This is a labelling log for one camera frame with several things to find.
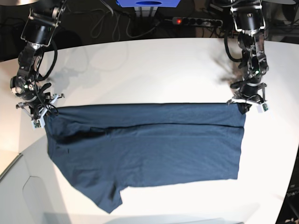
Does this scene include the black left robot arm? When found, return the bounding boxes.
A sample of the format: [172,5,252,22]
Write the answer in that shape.
[227,0,269,114]

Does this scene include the grey cables behind table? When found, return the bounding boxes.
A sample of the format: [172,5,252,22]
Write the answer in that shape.
[88,8,164,39]

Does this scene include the blue box on stand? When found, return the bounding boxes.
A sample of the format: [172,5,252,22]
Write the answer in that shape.
[116,0,180,7]

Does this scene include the black power strip red switch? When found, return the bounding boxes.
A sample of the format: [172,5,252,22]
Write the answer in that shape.
[171,17,223,28]

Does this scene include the dark blue T-shirt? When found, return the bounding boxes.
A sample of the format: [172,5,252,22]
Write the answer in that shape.
[45,104,246,213]

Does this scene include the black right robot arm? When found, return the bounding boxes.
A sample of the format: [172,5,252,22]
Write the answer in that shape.
[10,0,66,127]

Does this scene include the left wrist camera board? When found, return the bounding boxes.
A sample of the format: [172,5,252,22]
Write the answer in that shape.
[256,102,269,113]

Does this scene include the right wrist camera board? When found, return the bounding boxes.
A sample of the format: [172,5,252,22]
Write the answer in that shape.
[31,118,45,130]

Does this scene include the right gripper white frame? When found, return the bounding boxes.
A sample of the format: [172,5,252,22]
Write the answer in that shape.
[15,93,64,120]

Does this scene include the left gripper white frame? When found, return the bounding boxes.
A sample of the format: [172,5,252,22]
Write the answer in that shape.
[227,83,267,114]

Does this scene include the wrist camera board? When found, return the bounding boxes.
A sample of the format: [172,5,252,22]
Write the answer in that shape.
[256,102,269,113]
[31,118,45,130]

